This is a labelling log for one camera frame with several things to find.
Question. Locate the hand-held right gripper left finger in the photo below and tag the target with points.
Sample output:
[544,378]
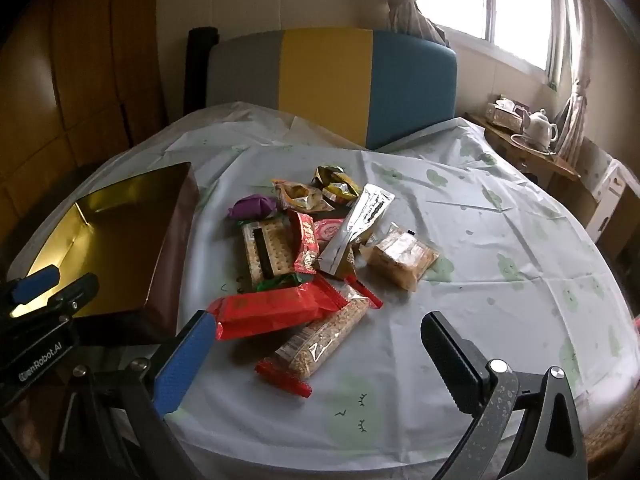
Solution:
[180,365]

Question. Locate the green snack packet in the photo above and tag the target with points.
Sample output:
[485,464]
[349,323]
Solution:
[277,282]

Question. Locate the brown cake clear packet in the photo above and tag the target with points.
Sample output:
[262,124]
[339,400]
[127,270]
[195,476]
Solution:
[400,255]

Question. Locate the sesame bar red-ended packet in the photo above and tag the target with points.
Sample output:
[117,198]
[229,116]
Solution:
[320,335]

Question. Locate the cardboard box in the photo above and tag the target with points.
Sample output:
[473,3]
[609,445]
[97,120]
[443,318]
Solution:
[602,185]

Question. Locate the white teapot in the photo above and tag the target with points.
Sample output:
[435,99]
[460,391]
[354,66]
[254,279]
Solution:
[537,126]

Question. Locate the orange clear snack packet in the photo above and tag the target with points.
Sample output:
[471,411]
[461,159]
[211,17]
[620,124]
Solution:
[297,196]

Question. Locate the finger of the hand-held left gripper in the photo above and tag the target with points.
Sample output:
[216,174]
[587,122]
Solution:
[37,282]
[75,292]

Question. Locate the tissue box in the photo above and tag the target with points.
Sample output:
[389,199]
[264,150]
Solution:
[505,112]

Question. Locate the clear cracker pack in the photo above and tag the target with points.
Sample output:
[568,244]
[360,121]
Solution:
[265,250]

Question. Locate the long silver foil packet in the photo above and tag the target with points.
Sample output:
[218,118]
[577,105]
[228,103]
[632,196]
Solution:
[357,227]

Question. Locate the red patterned snack packet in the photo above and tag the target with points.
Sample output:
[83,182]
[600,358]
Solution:
[306,242]

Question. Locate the patterned curtain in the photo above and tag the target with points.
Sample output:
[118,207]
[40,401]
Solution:
[575,100]
[412,5]

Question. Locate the grey yellow blue headboard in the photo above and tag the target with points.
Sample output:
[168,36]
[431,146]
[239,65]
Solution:
[330,80]

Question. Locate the wooden side table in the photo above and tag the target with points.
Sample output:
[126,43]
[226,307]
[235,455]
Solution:
[530,152]

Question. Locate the window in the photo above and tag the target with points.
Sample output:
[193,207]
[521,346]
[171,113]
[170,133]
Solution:
[505,5]

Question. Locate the purple snack packet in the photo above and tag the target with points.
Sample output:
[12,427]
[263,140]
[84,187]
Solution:
[252,207]

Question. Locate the red white biscuit packet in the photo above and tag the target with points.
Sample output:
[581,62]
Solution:
[327,230]

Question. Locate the long plain red packet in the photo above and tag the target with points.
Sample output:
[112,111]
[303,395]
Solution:
[270,307]

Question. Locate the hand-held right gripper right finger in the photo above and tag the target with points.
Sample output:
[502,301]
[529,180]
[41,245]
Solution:
[450,355]

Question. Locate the wooden wardrobe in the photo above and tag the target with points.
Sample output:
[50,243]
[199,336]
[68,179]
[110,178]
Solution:
[75,75]

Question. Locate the yellow dark snack packet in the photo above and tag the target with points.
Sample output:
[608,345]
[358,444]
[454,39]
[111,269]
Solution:
[336,183]

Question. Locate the gold tin box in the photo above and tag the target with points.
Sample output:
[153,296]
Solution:
[115,240]

